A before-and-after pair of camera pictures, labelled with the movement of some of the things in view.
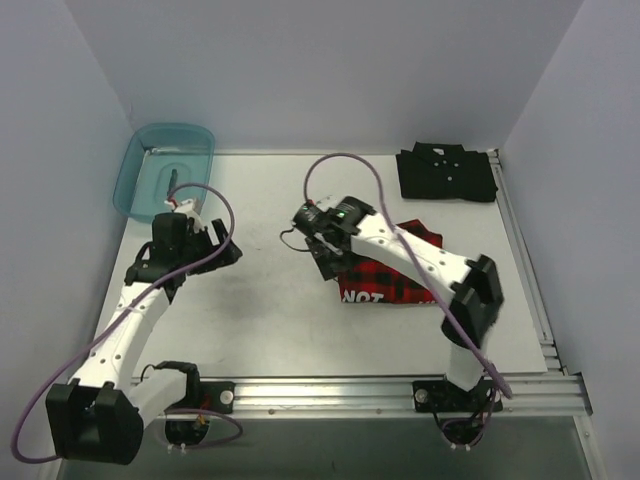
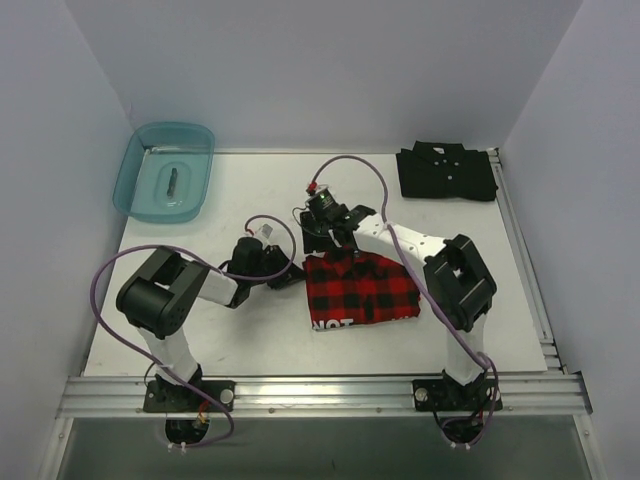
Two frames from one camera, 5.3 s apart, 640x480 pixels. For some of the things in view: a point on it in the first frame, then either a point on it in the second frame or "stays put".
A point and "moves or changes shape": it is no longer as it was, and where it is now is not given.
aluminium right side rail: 556,365 stays put
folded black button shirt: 439,170 stays put
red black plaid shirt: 371,281 moves or changes shape
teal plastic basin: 163,162 stays put
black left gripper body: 211,245 to 279,265
